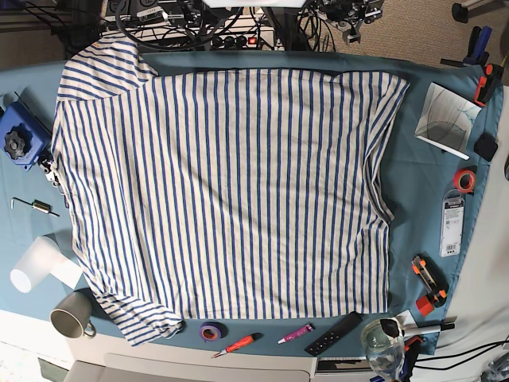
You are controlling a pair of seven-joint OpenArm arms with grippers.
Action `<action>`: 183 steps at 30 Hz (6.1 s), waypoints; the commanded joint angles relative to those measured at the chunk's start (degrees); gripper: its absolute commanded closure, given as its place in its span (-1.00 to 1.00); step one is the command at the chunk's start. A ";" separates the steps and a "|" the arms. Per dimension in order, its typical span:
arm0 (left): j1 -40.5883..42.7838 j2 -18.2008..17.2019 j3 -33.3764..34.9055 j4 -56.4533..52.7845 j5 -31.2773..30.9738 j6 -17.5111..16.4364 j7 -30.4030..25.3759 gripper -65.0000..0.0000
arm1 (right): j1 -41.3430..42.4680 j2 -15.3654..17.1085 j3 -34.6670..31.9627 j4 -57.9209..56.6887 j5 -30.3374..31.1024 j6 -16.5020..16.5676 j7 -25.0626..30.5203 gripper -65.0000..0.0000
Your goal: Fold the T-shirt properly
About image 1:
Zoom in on blue white striped T-shirt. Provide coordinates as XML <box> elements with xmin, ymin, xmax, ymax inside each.
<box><xmin>51</xmin><ymin>37</ymin><xmax>410</xmax><ymax>346</ymax></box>

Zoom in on red screwdriver pen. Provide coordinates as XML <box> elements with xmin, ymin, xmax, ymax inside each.
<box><xmin>212</xmin><ymin>333</ymin><xmax>263</xmax><ymax>358</ymax></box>

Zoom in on pink glue tube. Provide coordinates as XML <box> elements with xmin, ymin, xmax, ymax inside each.
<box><xmin>278</xmin><ymin>323</ymin><xmax>314</xmax><ymax>345</ymax></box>

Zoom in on purple tape roll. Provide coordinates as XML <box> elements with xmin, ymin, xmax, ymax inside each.
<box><xmin>199</xmin><ymin>321</ymin><xmax>227</xmax><ymax>342</ymax></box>

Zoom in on black power strip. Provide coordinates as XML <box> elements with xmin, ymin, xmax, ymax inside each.
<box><xmin>210</xmin><ymin>35</ymin><xmax>274</xmax><ymax>51</ymax></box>

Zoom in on black remote control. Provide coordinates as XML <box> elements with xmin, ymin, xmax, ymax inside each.
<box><xmin>304</xmin><ymin>312</ymin><xmax>363</xmax><ymax>357</ymax></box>

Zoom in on teal table cloth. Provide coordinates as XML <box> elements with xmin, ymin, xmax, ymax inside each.
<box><xmin>1</xmin><ymin>51</ymin><xmax>508</xmax><ymax>353</ymax></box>

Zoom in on clear wine glass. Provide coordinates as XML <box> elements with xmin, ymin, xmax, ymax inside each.
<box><xmin>360</xmin><ymin>318</ymin><xmax>405</xmax><ymax>381</ymax></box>

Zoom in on clear blister pack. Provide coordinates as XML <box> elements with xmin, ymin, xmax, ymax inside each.
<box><xmin>440</xmin><ymin>189</ymin><xmax>464</xmax><ymax>257</ymax></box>

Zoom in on white grey notebook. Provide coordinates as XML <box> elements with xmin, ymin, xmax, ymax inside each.
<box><xmin>414</xmin><ymin>83</ymin><xmax>481</xmax><ymax>160</ymax></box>

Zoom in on orange black bar clamp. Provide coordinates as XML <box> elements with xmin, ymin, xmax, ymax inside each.
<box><xmin>411</xmin><ymin>255</ymin><xmax>449</xmax><ymax>317</ymax></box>

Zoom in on red tape roll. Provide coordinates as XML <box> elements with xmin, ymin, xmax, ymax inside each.
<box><xmin>453</xmin><ymin>169</ymin><xmax>476</xmax><ymax>193</ymax></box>

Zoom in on metal keyring clip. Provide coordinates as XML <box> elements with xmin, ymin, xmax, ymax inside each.
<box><xmin>37</xmin><ymin>156</ymin><xmax>64</xmax><ymax>195</ymax></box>

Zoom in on black marker pen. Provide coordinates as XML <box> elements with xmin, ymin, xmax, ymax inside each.
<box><xmin>402</xmin><ymin>322</ymin><xmax>456</xmax><ymax>337</ymax></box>

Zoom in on grey ceramic mug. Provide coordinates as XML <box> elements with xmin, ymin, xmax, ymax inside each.
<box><xmin>49</xmin><ymin>291</ymin><xmax>96</xmax><ymax>339</ymax></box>

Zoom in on black square pad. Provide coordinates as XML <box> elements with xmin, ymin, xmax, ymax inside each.
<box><xmin>474</xmin><ymin>132</ymin><xmax>498</xmax><ymax>162</ymax></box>

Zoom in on blue block with black knob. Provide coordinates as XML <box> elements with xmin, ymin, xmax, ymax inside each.
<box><xmin>1</xmin><ymin>101</ymin><xmax>51</xmax><ymax>171</ymax></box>

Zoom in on steel hex key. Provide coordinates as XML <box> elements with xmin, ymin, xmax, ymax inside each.
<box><xmin>10</xmin><ymin>197</ymin><xmax>60</xmax><ymax>217</ymax></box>

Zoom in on blue black clamp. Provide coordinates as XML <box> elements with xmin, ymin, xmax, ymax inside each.
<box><xmin>440</xmin><ymin>25</ymin><xmax>492</xmax><ymax>68</ymax></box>

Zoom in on orange black spring clamp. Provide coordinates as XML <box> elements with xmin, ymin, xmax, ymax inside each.
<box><xmin>474</xmin><ymin>64</ymin><xmax>504</xmax><ymax>107</ymax></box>

